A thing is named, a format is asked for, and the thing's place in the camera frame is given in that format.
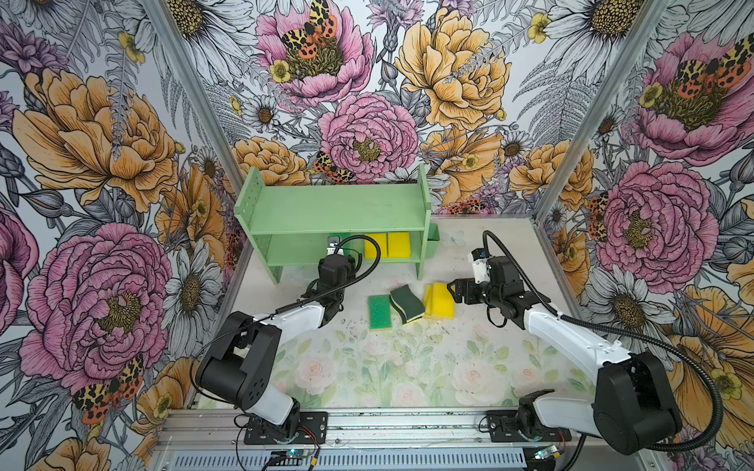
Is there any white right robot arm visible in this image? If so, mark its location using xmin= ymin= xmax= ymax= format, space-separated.
xmin=447 ymin=249 xmax=681 ymax=455

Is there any green circuit board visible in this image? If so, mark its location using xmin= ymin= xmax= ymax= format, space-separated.
xmin=270 ymin=449 xmax=310 ymax=461

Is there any green metal shelf unit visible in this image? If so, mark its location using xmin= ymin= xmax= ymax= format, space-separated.
xmin=234 ymin=165 xmax=432 ymax=284

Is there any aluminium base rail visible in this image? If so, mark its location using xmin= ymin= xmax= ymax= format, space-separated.
xmin=152 ymin=407 xmax=567 ymax=471

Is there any black corrugated right cable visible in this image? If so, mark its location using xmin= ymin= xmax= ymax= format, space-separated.
xmin=482 ymin=230 xmax=725 ymax=453

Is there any large yellow sponge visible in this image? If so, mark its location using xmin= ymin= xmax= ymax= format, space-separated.
xmin=423 ymin=282 xmax=456 ymax=320

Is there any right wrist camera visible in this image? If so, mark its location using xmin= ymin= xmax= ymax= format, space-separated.
xmin=469 ymin=248 xmax=490 ymax=285

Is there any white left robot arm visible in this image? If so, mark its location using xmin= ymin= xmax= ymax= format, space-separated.
xmin=194 ymin=250 xmax=362 ymax=435

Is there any dark green scrub sponge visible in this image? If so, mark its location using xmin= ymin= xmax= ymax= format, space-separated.
xmin=390 ymin=285 xmax=425 ymax=325

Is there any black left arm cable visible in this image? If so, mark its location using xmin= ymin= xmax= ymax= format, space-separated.
xmin=187 ymin=234 xmax=382 ymax=407

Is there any small yellow sponge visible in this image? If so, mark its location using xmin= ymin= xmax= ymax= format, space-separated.
xmin=364 ymin=233 xmax=388 ymax=260

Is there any light green scrub sponge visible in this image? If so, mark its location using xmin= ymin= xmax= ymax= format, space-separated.
xmin=337 ymin=234 xmax=364 ymax=261

